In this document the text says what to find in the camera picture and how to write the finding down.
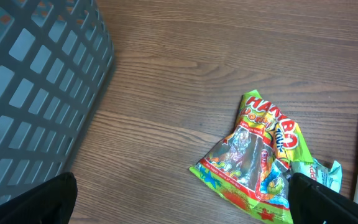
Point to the colourful Haribo candy bag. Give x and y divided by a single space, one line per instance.
251 167

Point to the grey plastic shopping basket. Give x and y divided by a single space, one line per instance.
56 60

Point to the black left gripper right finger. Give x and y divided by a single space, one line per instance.
311 202

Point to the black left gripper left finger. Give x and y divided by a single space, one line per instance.
50 202

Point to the teal tissue packet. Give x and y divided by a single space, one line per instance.
329 177

